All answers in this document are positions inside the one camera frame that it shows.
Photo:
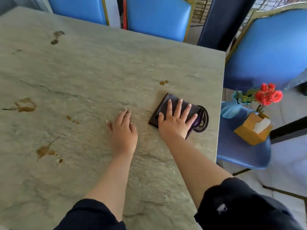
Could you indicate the person's right middle finger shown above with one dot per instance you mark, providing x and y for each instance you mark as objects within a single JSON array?
[{"x": 178, "y": 108}]

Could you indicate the black table base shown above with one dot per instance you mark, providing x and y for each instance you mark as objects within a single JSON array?
[{"x": 287, "y": 129}]

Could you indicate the black left sleeve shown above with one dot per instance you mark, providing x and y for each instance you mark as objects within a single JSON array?
[{"x": 88, "y": 216}]

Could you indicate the dark navy chair back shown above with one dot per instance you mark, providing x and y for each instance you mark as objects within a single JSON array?
[{"x": 223, "y": 21}]

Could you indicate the person's right thumb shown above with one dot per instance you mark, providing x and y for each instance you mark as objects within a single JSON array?
[{"x": 161, "y": 117}]

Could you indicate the red artificial flowers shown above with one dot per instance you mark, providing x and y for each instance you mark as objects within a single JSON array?
[{"x": 267, "y": 94}]

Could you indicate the person's left hand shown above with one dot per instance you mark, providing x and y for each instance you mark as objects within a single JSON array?
[{"x": 123, "y": 138}]

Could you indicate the person's left forearm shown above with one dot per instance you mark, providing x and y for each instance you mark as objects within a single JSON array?
[{"x": 112, "y": 179}]

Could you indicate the white tissue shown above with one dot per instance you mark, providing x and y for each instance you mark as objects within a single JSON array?
[{"x": 262, "y": 125}]

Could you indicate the blue padded gold-framed chair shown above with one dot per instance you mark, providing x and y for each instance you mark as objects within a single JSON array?
[
  {"x": 78, "y": 8},
  {"x": 268, "y": 50},
  {"x": 158, "y": 16},
  {"x": 239, "y": 153}
]

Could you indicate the black sleeve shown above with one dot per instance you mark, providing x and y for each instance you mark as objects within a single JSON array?
[
  {"x": 239, "y": 208},
  {"x": 88, "y": 216}
]

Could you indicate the wooden tissue box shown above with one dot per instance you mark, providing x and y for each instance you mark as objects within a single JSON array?
[{"x": 248, "y": 134}]

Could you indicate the black right sleeve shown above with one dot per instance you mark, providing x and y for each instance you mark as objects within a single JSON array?
[{"x": 239, "y": 208}]

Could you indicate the person's right little finger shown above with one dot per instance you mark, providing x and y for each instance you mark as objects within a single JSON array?
[{"x": 192, "y": 120}]

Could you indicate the person's right forearm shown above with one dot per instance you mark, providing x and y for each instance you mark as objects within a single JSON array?
[{"x": 194, "y": 170}]

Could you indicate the person's left little finger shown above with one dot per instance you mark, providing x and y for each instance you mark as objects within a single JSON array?
[{"x": 109, "y": 125}]

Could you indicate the light blue flower vase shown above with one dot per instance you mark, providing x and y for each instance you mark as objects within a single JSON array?
[{"x": 230, "y": 110}]

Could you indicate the person's right hand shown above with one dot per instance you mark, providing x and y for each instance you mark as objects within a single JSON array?
[{"x": 174, "y": 128}]

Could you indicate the gold metal rack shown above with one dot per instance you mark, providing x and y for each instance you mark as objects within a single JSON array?
[{"x": 200, "y": 9}]

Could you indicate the dark purple cloth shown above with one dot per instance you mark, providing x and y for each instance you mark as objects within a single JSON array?
[{"x": 164, "y": 106}]

